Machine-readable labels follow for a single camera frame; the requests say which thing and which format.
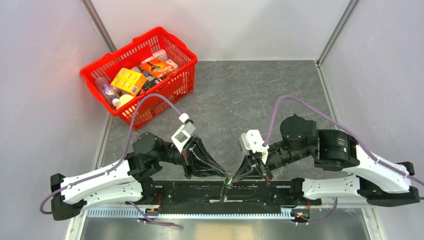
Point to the yellow orange carton box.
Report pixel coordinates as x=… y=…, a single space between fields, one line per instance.
x=129 y=81

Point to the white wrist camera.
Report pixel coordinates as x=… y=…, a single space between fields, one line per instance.
x=182 y=135
x=252 y=141

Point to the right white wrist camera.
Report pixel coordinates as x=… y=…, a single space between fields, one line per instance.
x=252 y=141

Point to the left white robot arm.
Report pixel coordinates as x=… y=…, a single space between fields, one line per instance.
x=130 y=179

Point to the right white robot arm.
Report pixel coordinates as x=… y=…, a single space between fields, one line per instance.
x=374 y=179

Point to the yellow round ball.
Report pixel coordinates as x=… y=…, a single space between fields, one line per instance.
x=124 y=99

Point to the white small box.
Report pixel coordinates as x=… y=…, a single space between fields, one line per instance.
x=160 y=54

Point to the clear plastic bottle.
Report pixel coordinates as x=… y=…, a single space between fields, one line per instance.
x=107 y=92

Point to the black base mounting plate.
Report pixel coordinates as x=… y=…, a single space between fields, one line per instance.
x=203 y=197

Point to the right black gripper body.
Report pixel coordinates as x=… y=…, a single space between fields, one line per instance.
x=257 y=160

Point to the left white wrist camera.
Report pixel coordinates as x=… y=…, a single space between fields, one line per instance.
x=182 y=135

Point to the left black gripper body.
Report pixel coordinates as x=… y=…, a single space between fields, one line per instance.
x=186 y=158

